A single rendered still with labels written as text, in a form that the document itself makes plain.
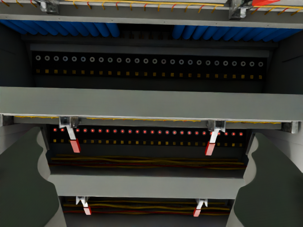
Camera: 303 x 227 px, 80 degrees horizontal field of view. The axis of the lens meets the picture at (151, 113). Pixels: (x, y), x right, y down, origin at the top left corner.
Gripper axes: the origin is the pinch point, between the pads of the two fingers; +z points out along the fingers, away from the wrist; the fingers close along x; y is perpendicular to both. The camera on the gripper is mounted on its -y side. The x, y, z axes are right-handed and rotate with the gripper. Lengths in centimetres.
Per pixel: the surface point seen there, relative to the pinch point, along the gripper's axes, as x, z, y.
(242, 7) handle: 12.0, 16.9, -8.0
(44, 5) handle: -14.2, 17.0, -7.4
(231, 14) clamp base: 11.3, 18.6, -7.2
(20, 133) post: -30.2, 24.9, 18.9
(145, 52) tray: -1.1, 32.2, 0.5
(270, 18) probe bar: 18.3, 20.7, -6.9
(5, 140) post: -30.2, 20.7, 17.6
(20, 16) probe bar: -20.1, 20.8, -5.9
